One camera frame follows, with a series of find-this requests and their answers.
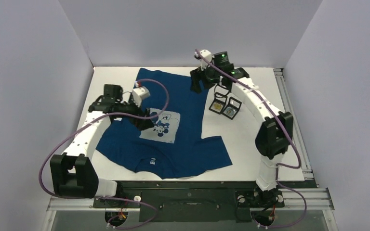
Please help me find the blue cartoon print t-shirt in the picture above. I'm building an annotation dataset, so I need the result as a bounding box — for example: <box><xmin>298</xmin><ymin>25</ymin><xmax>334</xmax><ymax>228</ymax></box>
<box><xmin>96</xmin><ymin>68</ymin><xmax>232</xmax><ymax>179</ymax></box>

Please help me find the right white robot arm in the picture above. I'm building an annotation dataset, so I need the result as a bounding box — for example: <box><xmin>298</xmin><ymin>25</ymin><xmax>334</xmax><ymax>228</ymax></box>
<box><xmin>190</xmin><ymin>50</ymin><xmax>294</xmax><ymax>206</ymax></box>

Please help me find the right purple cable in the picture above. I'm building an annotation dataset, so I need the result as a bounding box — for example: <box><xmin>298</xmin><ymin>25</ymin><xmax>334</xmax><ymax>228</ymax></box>
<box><xmin>194</xmin><ymin>48</ymin><xmax>307</xmax><ymax>230</ymax></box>

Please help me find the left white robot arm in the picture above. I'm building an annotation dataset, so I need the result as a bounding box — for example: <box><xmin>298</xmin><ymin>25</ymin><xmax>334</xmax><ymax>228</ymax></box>
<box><xmin>50</xmin><ymin>84</ymin><xmax>153</xmax><ymax>207</ymax></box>

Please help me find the right black display box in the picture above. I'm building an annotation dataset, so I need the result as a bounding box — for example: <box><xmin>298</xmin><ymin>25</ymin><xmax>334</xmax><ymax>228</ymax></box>
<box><xmin>221</xmin><ymin>97</ymin><xmax>242</xmax><ymax>120</ymax></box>

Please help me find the gold maple leaf brooch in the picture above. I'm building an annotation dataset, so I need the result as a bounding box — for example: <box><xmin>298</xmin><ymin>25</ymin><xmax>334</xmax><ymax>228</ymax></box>
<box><xmin>212</xmin><ymin>103</ymin><xmax>223</xmax><ymax>112</ymax></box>

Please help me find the left black display box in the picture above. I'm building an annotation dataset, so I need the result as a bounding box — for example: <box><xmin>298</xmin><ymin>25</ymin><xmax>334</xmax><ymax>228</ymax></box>
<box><xmin>209</xmin><ymin>92</ymin><xmax>227</xmax><ymax>115</ymax></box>

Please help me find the aluminium frame rail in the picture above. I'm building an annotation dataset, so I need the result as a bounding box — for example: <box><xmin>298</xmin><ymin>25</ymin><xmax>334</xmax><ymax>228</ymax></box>
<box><xmin>273</xmin><ymin>67</ymin><xmax>317</xmax><ymax>181</ymax></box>

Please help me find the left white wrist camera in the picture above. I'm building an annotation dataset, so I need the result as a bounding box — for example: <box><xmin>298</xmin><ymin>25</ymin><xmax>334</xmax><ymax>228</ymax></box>
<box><xmin>131</xmin><ymin>87</ymin><xmax>151</xmax><ymax>107</ymax></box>

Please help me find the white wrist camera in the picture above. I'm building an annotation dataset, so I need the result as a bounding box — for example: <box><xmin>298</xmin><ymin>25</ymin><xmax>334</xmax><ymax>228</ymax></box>
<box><xmin>194</xmin><ymin>50</ymin><xmax>212</xmax><ymax>70</ymax></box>
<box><xmin>131</xmin><ymin>87</ymin><xmax>151</xmax><ymax>107</ymax></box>

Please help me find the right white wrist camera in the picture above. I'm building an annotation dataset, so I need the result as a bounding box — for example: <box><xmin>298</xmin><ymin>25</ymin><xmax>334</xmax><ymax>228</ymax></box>
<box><xmin>194</xmin><ymin>50</ymin><xmax>212</xmax><ymax>70</ymax></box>

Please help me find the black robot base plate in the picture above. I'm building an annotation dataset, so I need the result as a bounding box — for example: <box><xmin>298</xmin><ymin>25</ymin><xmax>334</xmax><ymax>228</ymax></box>
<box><xmin>60</xmin><ymin>180</ymin><xmax>317</xmax><ymax>224</ymax></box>

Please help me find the black display box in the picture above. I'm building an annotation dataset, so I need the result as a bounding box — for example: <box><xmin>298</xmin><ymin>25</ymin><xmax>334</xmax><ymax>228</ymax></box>
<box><xmin>209</xmin><ymin>92</ymin><xmax>227</xmax><ymax>115</ymax></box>
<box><xmin>221</xmin><ymin>97</ymin><xmax>242</xmax><ymax>120</ymax></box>

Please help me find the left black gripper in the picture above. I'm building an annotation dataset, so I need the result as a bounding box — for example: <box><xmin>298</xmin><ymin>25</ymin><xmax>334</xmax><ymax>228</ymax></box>
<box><xmin>116</xmin><ymin>94</ymin><xmax>154</xmax><ymax>130</ymax></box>

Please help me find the round blue pin badge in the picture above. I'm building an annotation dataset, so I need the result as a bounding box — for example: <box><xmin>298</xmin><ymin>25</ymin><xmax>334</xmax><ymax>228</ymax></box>
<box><xmin>225</xmin><ymin>108</ymin><xmax>235</xmax><ymax>117</ymax></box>

